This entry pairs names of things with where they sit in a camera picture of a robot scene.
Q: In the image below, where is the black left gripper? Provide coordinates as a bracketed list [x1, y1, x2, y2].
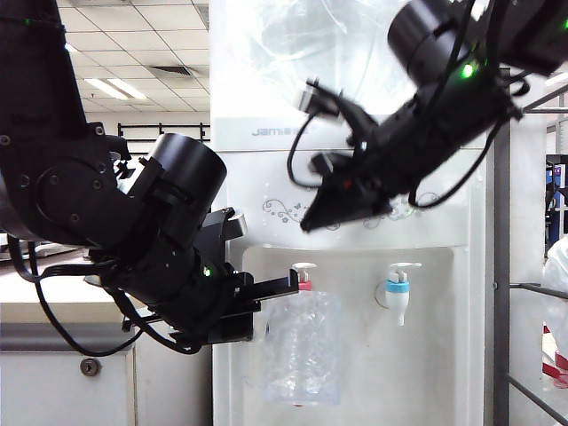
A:
[88, 241, 300, 356]

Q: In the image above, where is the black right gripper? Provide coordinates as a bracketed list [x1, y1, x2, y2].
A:
[300, 73, 524, 233]

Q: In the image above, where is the red hot water tap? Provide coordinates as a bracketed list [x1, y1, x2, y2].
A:
[290, 261, 319, 293]

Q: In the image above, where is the clear textured plastic mug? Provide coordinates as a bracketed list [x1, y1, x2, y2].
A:
[259, 290, 343, 407]

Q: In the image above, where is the blue cold water tap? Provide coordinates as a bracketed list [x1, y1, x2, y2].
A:
[375, 262, 422, 327]

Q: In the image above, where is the white water dispenser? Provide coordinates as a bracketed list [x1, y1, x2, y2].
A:
[210, 106, 487, 426]

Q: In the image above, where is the white desk cabinet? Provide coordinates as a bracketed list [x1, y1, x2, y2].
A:
[0, 261, 214, 426]

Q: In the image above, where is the black metal rack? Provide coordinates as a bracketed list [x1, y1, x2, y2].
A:
[493, 82, 568, 426]

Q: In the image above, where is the black shelf rack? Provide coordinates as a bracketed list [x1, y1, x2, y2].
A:
[117, 122, 211, 143]

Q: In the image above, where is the blue machine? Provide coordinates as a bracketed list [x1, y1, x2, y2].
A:
[545, 154, 568, 223]

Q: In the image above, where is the white paper tray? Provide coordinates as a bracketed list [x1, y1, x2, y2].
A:
[0, 241, 83, 262]

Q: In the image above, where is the ceiling air vent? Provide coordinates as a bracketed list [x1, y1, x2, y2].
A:
[148, 66, 194, 80]

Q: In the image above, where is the white plastic bag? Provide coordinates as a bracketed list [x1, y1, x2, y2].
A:
[543, 235, 568, 356]

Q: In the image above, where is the double ceiling light panel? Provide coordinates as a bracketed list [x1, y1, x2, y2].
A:
[83, 78, 147, 101]

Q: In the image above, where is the red and white object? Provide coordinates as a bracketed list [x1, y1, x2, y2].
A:
[540, 326, 568, 387]

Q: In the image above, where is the black right camera cable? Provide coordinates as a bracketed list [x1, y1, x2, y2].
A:
[287, 113, 351, 188]

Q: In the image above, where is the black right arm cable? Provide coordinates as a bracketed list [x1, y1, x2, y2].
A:
[407, 119, 509, 209]

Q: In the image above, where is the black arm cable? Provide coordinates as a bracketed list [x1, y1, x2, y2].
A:
[407, 119, 509, 209]
[6, 234, 203, 357]

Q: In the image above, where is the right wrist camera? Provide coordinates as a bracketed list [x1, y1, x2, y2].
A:
[296, 78, 343, 121]

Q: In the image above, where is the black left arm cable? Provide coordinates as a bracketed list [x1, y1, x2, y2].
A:
[6, 234, 203, 357]

